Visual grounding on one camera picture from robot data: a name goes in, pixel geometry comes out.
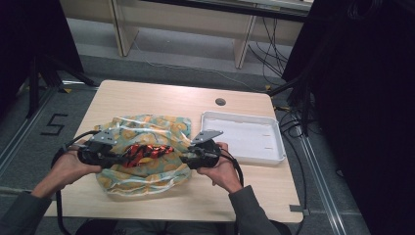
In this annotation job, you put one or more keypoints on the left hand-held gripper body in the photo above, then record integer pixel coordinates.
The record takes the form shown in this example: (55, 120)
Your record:
(98, 148)

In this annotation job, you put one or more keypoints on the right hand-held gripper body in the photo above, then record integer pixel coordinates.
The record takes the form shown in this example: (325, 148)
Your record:
(204, 153)

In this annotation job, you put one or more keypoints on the red and black striped cloth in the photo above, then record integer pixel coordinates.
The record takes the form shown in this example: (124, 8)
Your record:
(147, 154)

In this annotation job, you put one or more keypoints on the colourful patterned plastic bag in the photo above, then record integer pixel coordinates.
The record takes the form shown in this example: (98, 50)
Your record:
(153, 176)

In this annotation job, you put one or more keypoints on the white plastic tray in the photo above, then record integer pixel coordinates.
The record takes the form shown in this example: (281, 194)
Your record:
(243, 137)

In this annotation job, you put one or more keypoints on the person's right hand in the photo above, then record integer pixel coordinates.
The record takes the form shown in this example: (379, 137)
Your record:
(223, 173)

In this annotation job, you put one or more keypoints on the person's left hand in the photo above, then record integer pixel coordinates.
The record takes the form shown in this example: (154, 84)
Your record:
(70, 169)

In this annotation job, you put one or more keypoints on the black tripod stand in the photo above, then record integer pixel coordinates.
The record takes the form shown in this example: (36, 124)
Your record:
(49, 73)

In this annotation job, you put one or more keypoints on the black metal stand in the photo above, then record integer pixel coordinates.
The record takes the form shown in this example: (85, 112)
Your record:
(301, 91)

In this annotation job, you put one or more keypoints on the black curtain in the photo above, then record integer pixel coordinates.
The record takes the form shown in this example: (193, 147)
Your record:
(29, 39)
(365, 114)

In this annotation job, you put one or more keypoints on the metal floor rail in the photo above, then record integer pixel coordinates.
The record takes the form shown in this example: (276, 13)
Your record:
(318, 176)
(23, 129)

